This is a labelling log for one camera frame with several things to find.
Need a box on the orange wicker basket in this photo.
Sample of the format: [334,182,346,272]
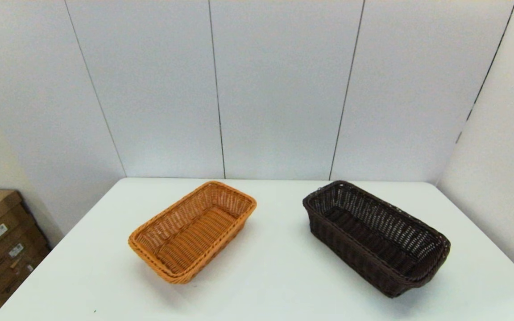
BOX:
[128,180,257,284]

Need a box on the dark brown wicker basket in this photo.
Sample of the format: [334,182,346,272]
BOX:
[302,180,452,298]

